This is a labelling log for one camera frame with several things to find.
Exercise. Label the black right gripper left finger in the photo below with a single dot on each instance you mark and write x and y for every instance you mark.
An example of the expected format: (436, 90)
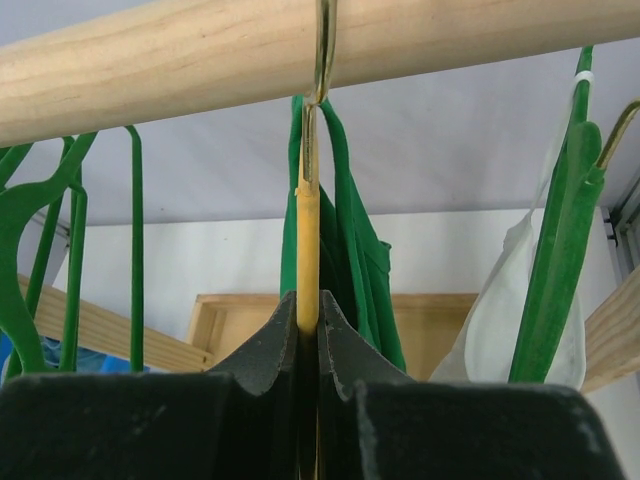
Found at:
(258, 432)

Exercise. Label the green tank top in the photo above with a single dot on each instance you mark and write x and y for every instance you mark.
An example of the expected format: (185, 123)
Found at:
(355, 264)

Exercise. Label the green hanger far left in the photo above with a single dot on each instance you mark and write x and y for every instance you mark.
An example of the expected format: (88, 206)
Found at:
(137, 254)

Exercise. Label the wooden clothes rack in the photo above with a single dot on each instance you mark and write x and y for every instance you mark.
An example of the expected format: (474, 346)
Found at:
(447, 104)

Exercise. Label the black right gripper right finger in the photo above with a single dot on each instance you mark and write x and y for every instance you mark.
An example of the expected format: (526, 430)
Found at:
(357, 386)

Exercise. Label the yellow hanger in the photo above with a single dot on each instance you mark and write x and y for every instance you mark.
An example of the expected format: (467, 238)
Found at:
(308, 201)

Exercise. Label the white tank top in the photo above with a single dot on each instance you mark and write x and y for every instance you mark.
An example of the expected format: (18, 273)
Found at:
(484, 348)

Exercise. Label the green hanger right end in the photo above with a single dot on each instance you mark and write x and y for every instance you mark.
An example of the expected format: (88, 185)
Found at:
(576, 184)

